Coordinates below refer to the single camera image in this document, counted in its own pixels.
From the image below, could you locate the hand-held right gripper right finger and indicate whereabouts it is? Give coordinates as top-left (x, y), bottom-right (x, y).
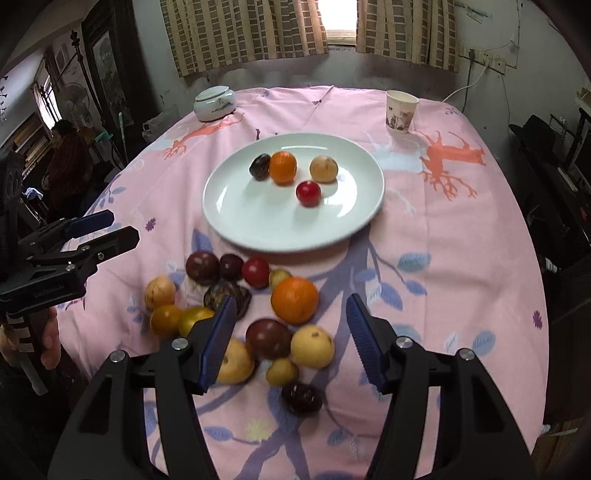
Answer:
top-left (345, 294), bottom-right (539, 480)

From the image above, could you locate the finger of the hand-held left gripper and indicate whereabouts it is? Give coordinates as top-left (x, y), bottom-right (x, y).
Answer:
top-left (28, 226), bottom-right (140, 278)
top-left (18, 210), bottom-right (115, 254)

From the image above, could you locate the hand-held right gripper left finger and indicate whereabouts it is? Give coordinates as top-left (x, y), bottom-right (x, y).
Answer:
top-left (46, 296), bottom-right (238, 480)

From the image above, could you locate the yellow pear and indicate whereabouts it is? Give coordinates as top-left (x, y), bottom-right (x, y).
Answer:
top-left (216, 338), bottom-right (256, 385)
top-left (290, 324), bottom-right (335, 368)

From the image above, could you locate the large dark purple plum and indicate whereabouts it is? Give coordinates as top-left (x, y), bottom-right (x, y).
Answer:
top-left (185, 250), bottom-right (221, 285)
top-left (245, 318), bottom-right (293, 361)

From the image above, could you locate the dark wrinkled purple fruit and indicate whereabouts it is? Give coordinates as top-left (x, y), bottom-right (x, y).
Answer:
top-left (203, 282), bottom-right (253, 320)

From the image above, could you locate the orange-yellow tangerine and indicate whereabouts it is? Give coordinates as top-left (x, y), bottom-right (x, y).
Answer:
top-left (150, 305), bottom-right (183, 337)

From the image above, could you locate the tan orange persimmon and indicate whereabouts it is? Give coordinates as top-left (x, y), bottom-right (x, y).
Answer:
top-left (144, 275), bottom-right (177, 311)

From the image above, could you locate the small dark purple plum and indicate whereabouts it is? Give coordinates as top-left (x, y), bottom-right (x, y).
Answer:
top-left (249, 154), bottom-right (272, 181)
top-left (219, 254), bottom-right (245, 281)
top-left (281, 382), bottom-right (323, 415)

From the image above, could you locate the white round plate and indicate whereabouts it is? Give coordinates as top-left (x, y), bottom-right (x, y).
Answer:
top-left (202, 132), bottom-right (385, 252)

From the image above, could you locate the person's left hand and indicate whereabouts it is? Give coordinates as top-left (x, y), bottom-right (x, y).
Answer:
top-left (0, 307), bottom-right (61, 370)

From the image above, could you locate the large orange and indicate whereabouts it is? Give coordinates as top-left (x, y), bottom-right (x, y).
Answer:
top-left (270, 276), bottom-right (320, 324)

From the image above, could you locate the red tomato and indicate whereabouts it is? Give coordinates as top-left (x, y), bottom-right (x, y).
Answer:
top-left (242, 257), bottom-right (271, 288)
top-left (296, 181), bottom-right (322, 207)

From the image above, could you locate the pink printed tablecloth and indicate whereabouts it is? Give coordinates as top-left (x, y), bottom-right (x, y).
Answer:
top-left (44, 85), bottom-right (550, 480)

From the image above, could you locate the standing electric fan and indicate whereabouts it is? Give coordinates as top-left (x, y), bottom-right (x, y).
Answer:
top-left (60, 82), bottom-right (93, 125)

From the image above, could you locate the dark wooden cabinet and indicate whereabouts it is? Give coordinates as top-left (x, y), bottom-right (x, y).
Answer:
top-left (81, 0), bottom-right (139, 130)

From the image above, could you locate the white lidded ceramic jar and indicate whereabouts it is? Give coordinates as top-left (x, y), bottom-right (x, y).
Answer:
top-left (193, 86), bottom-right (238, 123)

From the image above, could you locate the tan round fruit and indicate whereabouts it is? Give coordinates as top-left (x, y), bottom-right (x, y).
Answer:
top-left (309, 155), bottom-right (339, 184)

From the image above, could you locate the small orange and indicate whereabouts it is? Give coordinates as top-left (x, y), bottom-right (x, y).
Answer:
top-left (270, 151), bottom-right (297, 185)

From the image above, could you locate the printed paper cup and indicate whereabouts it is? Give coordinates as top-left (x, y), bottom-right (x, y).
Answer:
top-left (385, 89), bottom-right (419, 134)

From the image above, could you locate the brown checked curtain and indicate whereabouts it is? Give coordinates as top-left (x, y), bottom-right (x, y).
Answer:
top-left (355, 0), bottom-right (460, 73)
top-left (159, 0), bottom-right (329, 78)

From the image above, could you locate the black hat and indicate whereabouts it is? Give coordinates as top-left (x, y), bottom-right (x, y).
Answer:
top-left (509, 115), bottom-right (559, 151)

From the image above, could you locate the bright window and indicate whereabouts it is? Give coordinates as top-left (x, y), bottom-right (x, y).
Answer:
top-left (321, 0), bottom-right (360, 47)

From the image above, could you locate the white power cable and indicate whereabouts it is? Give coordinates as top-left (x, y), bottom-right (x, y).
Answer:
top-left (443, 65), bottom-right (490, 102)

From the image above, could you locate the white wall power strip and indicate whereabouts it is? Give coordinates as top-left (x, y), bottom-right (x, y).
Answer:
top-left (468, 48), bottom-right (506, 72)

